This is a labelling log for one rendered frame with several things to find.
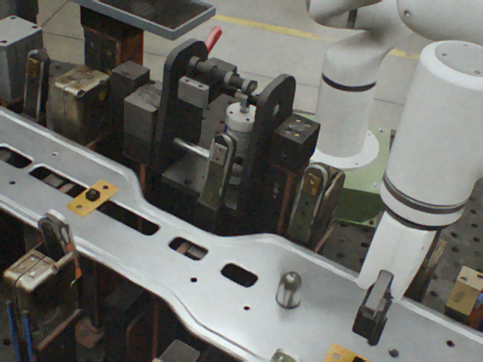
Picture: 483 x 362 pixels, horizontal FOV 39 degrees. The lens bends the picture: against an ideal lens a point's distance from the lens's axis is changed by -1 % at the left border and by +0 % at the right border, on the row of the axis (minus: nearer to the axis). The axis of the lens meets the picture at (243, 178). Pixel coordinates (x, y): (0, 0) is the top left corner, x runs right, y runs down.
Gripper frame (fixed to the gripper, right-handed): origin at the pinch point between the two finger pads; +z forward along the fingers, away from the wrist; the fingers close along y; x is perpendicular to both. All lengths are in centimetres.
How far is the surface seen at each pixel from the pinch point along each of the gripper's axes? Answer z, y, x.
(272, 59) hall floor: 111, -234, -122
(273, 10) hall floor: 111, -287, -151
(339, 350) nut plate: 12.1, -1.1, -3.2
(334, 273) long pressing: 12.3, -13.3, -9.4
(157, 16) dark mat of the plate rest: -4, -35, -57
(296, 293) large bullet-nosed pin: 9.5, -4.2, -11.4
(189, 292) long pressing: 12.3, 1.9, -24.2
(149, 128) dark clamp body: 8, -21, -48
